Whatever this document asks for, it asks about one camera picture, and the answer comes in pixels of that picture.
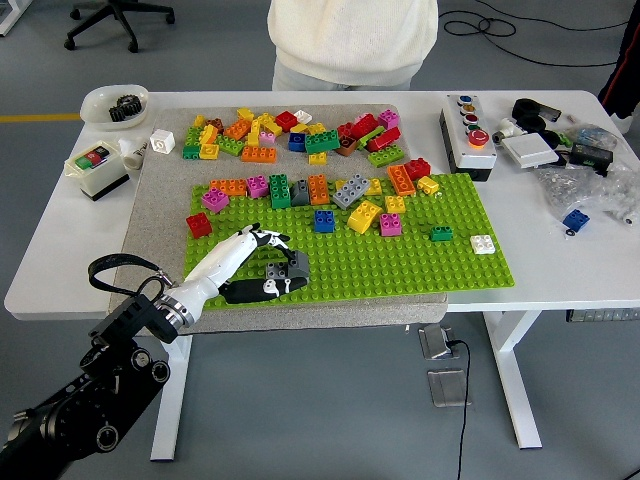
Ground table height control panel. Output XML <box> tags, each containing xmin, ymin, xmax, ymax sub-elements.
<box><xmin>565</xmin><ymin>308</ymin><xmax>640</xmax><ymax>324</ymax></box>

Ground clear bag blue parts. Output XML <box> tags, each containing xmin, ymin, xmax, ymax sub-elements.
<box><xmin>563</xmin><ymin>122</ymin><xmax>620</xmax><ymax>151</ymax></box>

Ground orange two-by-four brick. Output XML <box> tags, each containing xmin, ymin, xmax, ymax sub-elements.
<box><xmin>209</xmin><ymin>178</ymin><xmax>249</xmax><ymax>197</ymax></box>
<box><xmin>240</xmin><ymin>145</ymin><xmax>279</xmax><ymax>165</ymax></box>

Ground push-button control box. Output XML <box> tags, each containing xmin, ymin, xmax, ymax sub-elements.
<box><xmin>439</xmin><ymin>93</ymin><xmax>499</xmax><ymax>183</ymax></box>

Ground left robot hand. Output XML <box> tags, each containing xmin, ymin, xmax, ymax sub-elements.
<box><xmin>171</xmin><ymin>222</ymin><xmax>310</xmax><ymax>322</ymax></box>

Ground lime green flat plate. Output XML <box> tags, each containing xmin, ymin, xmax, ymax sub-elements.
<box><xmin>356</xmin><ymin>125</ymin><xmax>387</xmax><ymax>152</ymax></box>

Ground black floor cable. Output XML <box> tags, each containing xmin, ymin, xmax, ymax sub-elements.
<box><xmin>438</xmin><ymin>8</ymin><xmax>632</xmax><ymax>69</ymax></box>

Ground red two-by-two brick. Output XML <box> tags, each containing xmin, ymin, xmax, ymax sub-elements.
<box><xmin>403</xmin><ymin>157</ymin><xmax>432</xmax><ymax>182</ymax></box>
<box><xmin>185</xmin><ymin>212</ymin><xmax>214</xmax><ymax>240</ymax></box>
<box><xmin>274</xmin><ymin>110</ymin><xmax>301</xmax><ymax>134</ymax></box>

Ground lime green two-by-four brick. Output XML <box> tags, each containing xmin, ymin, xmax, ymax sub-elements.
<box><xmin>367</xmin><ymin>144</ymin><xmax>407</xmax><ymax>169</ymax></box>

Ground metal floor socket box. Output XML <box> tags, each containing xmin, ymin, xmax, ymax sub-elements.
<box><xmin>426</xmin><ymin>368</ymin><xmax>472</xmax><ymax>409</ymax></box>
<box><xmin>418</xmin><ymin>323</ymin><xmax>458</xmax><ymax>361</ymax></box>

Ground person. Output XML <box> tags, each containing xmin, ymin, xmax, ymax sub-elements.
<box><xmin>597</xmin><ymin>0</ymin><xmax>640</xmax><ymax>134</ymax></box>
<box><xmin>267</xmin><ymin>0</ymin><xmax>440</xmax><ymax>92</ymax></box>

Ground white plastic bowl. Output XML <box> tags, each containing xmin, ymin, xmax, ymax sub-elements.
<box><xmin>79</xmin><ymin>84</ymin><xmax>151</xmax><ymax>132</ymax></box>

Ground clear bag metal parts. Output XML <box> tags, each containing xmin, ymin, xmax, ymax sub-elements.
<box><xmin>598</xmin><ymin>159</ymin><xmax>640</xmax><ymax>229</ymax></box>

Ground black power cable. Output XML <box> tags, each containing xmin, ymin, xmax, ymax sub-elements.
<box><xmin>444</xmin><ymin>338</ymin><xmax>474</xmax><ymax>480</ymax></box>

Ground black power adapter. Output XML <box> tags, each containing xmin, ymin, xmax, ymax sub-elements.
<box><xmin>569</xmin><ymin>142</ymin><xmax>615</xmax><ymax>177</ymax></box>

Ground dark green two-by-four brick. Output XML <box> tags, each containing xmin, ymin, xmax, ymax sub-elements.
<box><xmin>304</xmin><ymin>129</ymin><xmax>343</xmax><ymax>156</ymax></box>
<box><xmin>268</xmin><ymin>173</ymin><xmax>292</xmax><ymax>210</ymax></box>

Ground grey two-by-four brick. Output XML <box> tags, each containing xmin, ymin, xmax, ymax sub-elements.
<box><xmin>331</xmin><ymin>172</ymin><xmax>372</xmax><ymax>211</ymax></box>
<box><xmin>265</xmin><ymin>260</ymin><xmax>311</xmax><ymax>284</ymax></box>

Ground white table leg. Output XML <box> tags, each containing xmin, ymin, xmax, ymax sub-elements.
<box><xmin>149</xmin><ymin>334</ymin><xmax>194</xmax><ymax>462</ymax></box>
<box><xmin>482</xmin><ymin>309</ymin><xmax>544</xmax><ymax>450</ymax></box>

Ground white furniture foot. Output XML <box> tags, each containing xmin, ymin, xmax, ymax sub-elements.
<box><xmin>0</xmin><ymin>0</ymin><xmax>33</xmax><ymax>37</ymax></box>

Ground white plastic tube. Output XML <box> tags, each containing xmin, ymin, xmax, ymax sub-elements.
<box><xmin>118</xmin><ymin>137</ymin><xmax>150</xmax><ymax>171</ymax></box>

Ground orange upturned long brick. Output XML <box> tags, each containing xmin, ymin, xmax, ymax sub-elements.
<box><xmin>386</xmin><ymin>163</ymin><xmax>417</xmax><ymax>197</ymax></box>

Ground white flat switch plate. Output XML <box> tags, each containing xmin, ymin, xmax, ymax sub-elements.
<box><xmin>500</xmin><ymin>133</ymin><xmax>561</xmax><ymax>170</ymax></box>

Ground white pipe connector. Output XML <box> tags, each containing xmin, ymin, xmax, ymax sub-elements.
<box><xmin>491</xmin><ymin>117</ymin><xmax>527</xmax><ymax>147</ymax></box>

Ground switch box green red buttons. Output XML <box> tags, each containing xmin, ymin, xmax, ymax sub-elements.
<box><xmin>64</xmin><ymin>140</ymin><xmax>131</xmax><ymax>203</ymax></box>

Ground clear bag of screws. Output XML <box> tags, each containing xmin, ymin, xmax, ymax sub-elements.
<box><xmin>535</xmin><ymin>164</ymin><xmax>610</xmax><ymax>221</ymax></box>

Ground red two-by-four brick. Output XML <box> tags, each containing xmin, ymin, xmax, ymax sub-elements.
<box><xmin>365</xmin><ymin>126</ymin><xmax>404</xmax><ymax>154</ymax></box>
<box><xmin>349</xmin><ymin>113</ymin><xmax>381</xmax><ymax>142</ymax></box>

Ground black office chair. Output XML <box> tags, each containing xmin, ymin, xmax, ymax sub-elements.
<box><xmin>64</xmin><ymin>0</ymin><xmax>177</xmax><ymax>54</ymax></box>

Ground grey-brown mat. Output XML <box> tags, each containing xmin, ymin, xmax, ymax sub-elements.
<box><xmin>108</xmin><ymin>103</ymin><xmax>450</xmax><ymax>337</ymax></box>

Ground green baseplate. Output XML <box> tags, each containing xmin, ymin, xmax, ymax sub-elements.
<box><xmin>183</xmin><ymin>172</ymin><xmax>516</xmax><ymax>311</ymax></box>

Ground white cube box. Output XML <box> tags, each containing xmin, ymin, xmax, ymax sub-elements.
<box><xmin>149</xmin><ymin>128</ymin><xmax>178</xmax><ymax>156</ymax></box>

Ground white two-by-two brick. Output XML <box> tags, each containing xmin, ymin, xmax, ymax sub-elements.
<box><xmin>469</xmin><ymin>234</ymin><xmax>498</xmax><ymax>257</ymax></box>

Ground yellow arch brick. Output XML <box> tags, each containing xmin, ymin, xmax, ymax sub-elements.
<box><xmin>346</xmin><ymin>199</ymin><xmax>384</xmax><ymax>235</ymax></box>

